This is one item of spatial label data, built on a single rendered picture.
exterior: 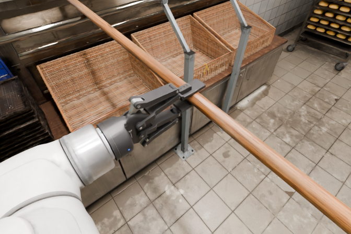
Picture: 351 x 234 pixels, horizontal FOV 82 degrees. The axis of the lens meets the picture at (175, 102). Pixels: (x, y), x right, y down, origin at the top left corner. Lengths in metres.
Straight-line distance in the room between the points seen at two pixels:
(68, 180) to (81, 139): 0.06
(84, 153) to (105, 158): 0.03
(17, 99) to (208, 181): 1.30
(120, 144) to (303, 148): 1.86
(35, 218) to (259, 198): 1.56
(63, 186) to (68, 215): 0.06
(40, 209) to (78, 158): 0.09
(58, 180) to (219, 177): 1.45
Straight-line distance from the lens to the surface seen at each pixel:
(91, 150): 0.34
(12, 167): 0.36
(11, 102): 1.15
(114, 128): 0.36
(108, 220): 1.61
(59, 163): 0.34
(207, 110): 0.41
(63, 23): 0.94
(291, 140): 2.08
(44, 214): 0.27
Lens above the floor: 1.50
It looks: 45 degrees down
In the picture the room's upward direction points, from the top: straight up
